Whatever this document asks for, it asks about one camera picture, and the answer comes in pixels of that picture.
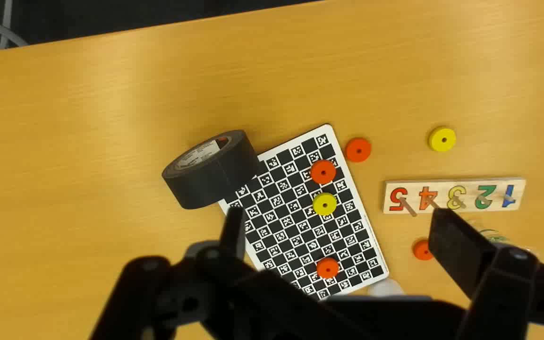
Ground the yellow disc with hole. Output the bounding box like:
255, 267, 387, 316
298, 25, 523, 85
427, 125, 459, 155
312, 191, 340, 219

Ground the orange disc with hole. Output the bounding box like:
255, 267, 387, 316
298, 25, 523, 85
308, 159, 338, 187
314, 255, 342, 282
344, 136, 374, 165
410, 238, 436, 263

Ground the white plastic cup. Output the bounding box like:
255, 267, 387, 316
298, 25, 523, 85
365, 278, 408, 299

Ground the wooden number peg board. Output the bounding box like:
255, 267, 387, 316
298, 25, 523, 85
382, 178, 529, 219

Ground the black white checkered calibration board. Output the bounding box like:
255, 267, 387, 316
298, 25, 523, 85
217, 123, 393, 302

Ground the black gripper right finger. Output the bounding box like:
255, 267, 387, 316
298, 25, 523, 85
427, 208, 544, 340

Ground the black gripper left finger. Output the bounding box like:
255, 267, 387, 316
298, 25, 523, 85
89, 206, 325, 340

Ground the black tape roll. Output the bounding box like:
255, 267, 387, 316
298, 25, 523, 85
161, 129, 264, 212

